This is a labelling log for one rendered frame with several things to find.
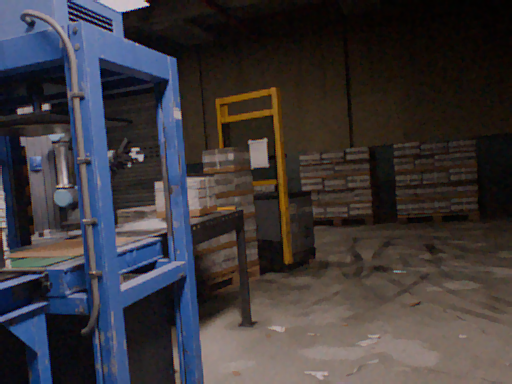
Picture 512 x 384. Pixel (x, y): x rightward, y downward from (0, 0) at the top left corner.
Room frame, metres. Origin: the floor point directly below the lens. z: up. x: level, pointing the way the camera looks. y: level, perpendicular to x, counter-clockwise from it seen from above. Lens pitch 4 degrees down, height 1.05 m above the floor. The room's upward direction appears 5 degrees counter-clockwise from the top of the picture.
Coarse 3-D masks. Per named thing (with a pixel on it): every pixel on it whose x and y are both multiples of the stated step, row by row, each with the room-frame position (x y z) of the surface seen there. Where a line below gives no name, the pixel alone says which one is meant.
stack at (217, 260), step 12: (216, 204) 4.62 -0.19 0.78; (228, 204) 4.76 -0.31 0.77; (120, 216) 4.18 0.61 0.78; (132, 216) 4.09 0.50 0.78; (144, 216) 3.99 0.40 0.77; (156, 216) 4.02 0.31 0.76; (216, 240) 4.58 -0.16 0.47; (228, 240) 4.71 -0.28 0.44; (216, 252) 4.57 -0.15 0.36; (228, 252) 4.71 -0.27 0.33; (204, 264) 4.43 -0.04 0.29; (216, 264) 4.56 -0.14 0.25; (228, 264) 4.69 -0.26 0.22; (132, 276) 4.13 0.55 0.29; (216, 276) 4.58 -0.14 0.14; (228, 276) 4.68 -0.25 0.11; (204, 288) 4.41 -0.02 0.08; (228, 288) 4.66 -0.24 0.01
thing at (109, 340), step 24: (72, 24) 1.62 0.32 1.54; (96, 48) 1.66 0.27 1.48; (96, 72) 1.65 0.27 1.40; (96, 96) 1.64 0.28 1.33; (72, 120) 1.63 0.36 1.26; (96, 120) 1.62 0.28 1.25; (96, 144) 1.61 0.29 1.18; (96, 168) 1.60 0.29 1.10; (96, 192) 1.60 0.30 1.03; (96, 216) 1.61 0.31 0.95; (96, 240) 1.61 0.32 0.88; (96, 264) 1.61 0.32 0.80; (120, 288) 1.66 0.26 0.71; (120, 312) 1.65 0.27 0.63; (96, 336) 1.62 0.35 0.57; (120, 336) 1.64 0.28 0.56; (96, 360) 1.63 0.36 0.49; (120, 360) 1.63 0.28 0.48
